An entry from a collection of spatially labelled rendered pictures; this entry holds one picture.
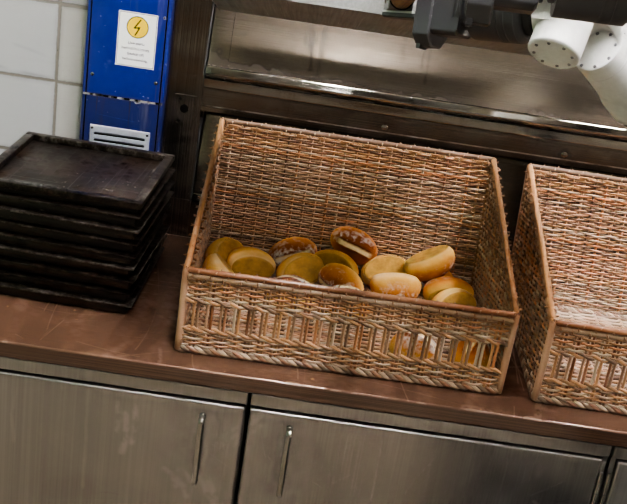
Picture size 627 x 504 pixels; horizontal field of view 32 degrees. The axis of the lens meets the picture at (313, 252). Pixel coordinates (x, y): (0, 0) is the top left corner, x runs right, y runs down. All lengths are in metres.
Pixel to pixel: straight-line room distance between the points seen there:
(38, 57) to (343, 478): 1.01
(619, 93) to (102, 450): 1.01
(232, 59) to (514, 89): 0.55
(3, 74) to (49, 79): 0.09
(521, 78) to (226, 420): 0.88
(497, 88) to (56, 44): 0.86
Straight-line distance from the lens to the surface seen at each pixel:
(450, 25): 1.43
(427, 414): 1.79
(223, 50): 2.13
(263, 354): 1.80
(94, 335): 1.84
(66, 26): 2.19
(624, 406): 1.90
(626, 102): 1.48
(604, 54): 1.43
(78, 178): 1.95
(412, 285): 2.05
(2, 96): 2.26
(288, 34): 2.13
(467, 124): 2.17
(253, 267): 2.04
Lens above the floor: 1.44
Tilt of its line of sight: 22 degrees down
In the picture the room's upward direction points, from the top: 9 degrees clockwise
